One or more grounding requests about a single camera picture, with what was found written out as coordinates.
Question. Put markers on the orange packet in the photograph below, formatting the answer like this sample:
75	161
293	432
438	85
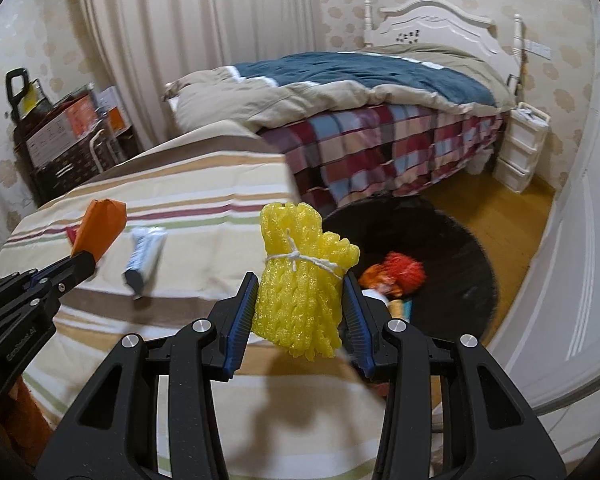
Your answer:
102	225

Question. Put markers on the tan and blue quilt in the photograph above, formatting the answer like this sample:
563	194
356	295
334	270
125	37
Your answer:
355	75

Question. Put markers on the white drawer unit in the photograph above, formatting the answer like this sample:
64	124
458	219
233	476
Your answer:
517	150

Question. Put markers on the white door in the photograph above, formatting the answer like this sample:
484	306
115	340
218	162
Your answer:
580	260

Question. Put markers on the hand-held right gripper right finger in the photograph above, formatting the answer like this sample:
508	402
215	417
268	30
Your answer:
355	330

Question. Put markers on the small red object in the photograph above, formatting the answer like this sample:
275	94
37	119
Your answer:
73	235

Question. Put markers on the dark red dried flower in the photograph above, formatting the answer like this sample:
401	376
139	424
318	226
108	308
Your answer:
405	270

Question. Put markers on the dark round rug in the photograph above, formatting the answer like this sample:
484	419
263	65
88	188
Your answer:
445	240

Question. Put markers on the wall socket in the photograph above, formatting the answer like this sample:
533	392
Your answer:
537	49

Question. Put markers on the yellow foam net bundle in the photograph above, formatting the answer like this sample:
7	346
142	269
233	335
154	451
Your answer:
300	310

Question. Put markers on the white bed frame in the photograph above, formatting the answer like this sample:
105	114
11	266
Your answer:
430	25

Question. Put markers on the yellow label bottle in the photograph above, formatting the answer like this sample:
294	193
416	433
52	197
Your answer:
396	309

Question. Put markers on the orange and white box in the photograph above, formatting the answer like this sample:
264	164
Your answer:
115	110

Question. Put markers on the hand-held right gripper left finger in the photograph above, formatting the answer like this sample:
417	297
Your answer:
240	330

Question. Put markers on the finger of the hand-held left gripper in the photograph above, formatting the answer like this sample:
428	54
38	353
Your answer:
67	280
32	279

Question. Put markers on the toothpaste tube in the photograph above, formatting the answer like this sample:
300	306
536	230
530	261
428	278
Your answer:
145	255

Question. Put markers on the cardboard box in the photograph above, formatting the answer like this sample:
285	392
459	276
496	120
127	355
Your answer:
55	130

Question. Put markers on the plaid bed sheet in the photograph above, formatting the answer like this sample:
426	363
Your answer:
380	155

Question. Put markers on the striped cloth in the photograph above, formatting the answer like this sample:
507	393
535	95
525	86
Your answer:
180	200

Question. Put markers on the cream curtain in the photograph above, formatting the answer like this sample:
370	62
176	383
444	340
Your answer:
180	35

